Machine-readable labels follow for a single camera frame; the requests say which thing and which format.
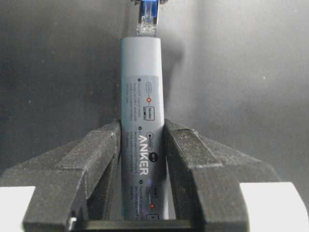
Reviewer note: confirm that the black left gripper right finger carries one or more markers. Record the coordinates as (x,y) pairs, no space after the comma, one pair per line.
(220,189)

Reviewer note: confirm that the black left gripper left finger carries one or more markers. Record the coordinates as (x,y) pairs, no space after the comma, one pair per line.
(55,190)

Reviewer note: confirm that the grey Anker USB hub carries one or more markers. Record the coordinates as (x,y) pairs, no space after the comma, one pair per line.
(144,171)

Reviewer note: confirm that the blue LAN cable plug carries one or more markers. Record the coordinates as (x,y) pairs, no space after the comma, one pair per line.
(148,18)

